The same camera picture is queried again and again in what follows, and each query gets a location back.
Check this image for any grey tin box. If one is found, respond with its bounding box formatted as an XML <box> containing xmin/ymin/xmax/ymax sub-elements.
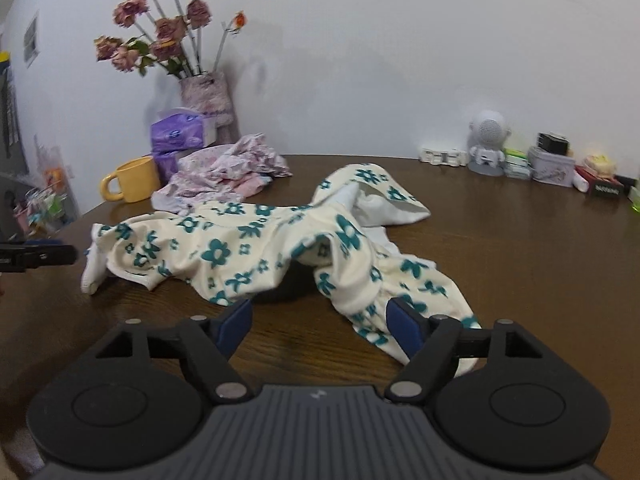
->
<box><xmin>527</xmin><ymin>146</ymin><xmax>576</xmax><ymax>188</ymax></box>

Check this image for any dried rose bouquet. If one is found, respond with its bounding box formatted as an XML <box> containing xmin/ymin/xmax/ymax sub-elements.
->
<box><xmin>94</xmin><ymin>0</ymin><xmax>213</xmax><ymax>80</ymax></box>

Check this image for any purple tissue pack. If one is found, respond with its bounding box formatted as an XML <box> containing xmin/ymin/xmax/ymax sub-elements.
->
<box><xmin>152</xmin><ymin>149</ymin><xmax>188</xmax><ymax>183</ymax></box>
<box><xmin>151</xmin><ymin>109</ymin><xmax>217</xmax><ymax>153</ymax></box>

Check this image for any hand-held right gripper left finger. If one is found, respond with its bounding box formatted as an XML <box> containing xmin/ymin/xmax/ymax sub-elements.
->
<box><xmin>95</xmin><ymin>299</ymin><xmax>253</xmax><ymax>405</ymax></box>

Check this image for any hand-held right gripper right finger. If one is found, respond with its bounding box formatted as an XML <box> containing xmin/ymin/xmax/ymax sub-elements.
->
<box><xmin>385</xmin><ymin>297</ymin><xmax>543</xmax><ymax>405</ymax></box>

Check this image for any cream green-flowered garment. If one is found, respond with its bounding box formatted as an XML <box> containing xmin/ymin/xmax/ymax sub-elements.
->
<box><xmin>81</xmin><ymin>162</ymin><xmax>483</xmax><ymax>378</ymax></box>

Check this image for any yellow note pad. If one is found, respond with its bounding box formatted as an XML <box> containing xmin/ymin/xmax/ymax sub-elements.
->
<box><xmin>582</xmin><ymin>154</ymin><xmax>617</xmax><ymax>177</ymax></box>

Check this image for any pink floral garment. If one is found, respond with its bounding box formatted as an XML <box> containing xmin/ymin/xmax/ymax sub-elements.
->
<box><xmin>151</xmin><ymin>133</ymin><xmax>293</xmax><ymax>213</ymax></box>

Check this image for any orange rosebud stem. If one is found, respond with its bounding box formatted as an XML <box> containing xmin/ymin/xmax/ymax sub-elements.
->
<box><xmin>212</xmin><ymin>10</ymin><xmax>248</xmax><ymax>73</ymax></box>

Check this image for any white power strip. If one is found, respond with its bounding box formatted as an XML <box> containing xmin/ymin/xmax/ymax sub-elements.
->
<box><xmin>419</xmin><ymin>148</ymin><xmax>471</xmax><ymax>167</ymax></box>

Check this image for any black charger block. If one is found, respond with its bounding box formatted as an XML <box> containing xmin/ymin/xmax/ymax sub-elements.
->
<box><xmin>536</xmin><ymin>131</ymin><xmax>571</xmax><ymax>157</ymax></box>

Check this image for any dark metal rack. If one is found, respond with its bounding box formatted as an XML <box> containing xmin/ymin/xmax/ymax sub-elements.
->
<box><xmin>0</xmin><ymin>50</ymin><xmax>27</xmax><ymax>176</ymax></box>

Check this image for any clear cosmetics organizer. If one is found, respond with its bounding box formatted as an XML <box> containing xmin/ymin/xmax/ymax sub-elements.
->
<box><xmin>0</xmin><ymin>145</ymin><xmax>81</xmax><ymax>241</ymax></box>

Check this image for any stack of small white-green boxes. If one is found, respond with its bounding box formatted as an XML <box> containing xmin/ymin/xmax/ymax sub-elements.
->
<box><xmin>502</xmin><ymin>147</ymin><xmax>532</xmax><ymax>179</ymax></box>

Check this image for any dark red labelled box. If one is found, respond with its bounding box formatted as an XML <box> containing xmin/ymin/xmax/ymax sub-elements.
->
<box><xmin>575</xmin><ymin>165</ymin><xmax>626</xmax><ymax>197</ymax></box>

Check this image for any yellow mug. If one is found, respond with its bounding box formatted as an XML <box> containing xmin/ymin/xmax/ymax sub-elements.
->
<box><xmin>100</xmin><ymin>156</ymin><xmax>162</xmax><ymax>204</ymax></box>

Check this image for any white robot-shaped speaker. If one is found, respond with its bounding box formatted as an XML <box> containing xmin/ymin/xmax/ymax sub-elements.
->
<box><xmin>467</xmin><ymin>109</ymin><xmax>513</xmax><ymax>177</ymax></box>

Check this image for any pink mottled vase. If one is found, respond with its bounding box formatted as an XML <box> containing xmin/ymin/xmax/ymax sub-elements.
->
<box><xmin>179</xmin><ymin>71</ymin><xmax>241</xmax><ymax>143</ymax></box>

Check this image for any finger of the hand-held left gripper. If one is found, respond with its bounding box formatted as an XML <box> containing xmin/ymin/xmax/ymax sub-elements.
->
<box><xmin>22</xmin><ymin>245</ymin><xmax>78</xmax><ymax>268</ymax></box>

